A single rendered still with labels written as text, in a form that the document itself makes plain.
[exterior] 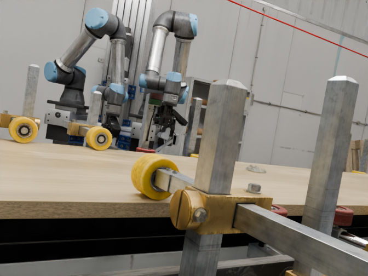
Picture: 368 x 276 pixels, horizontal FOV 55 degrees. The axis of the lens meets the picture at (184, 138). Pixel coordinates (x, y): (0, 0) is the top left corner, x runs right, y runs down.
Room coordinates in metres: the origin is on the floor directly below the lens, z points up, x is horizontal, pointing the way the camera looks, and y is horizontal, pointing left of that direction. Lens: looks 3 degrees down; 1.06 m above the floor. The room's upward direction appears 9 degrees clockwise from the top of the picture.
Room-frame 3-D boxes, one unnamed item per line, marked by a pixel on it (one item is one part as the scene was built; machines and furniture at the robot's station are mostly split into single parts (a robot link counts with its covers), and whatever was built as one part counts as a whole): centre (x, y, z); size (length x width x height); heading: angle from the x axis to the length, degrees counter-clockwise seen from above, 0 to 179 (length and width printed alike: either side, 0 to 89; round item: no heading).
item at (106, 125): (1.88, 0.39, 0.97); 0.09 x 0.08 x 0.12; 32
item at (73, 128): (1.47, 0.41, 0.95); 0.14 x 0.06 x 0.05; 122
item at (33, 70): (1.34, 0.60, 0.93); 0.04 x 0.04 x 0.48; 32
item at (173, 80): (1.79, 0.10, 1.22); 0.09 x 0.08 x 0.11; 0
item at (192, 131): (1.75, -0.04, 0.93); 0.04 x 0.04 x 0.48; 32
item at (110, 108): (1.87, 0.39, 1.05); 0.08 x 0.08 x 0.05
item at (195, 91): (4.51, -0.26, 0.78); 0.90 x 0.45 x 1.55; 118
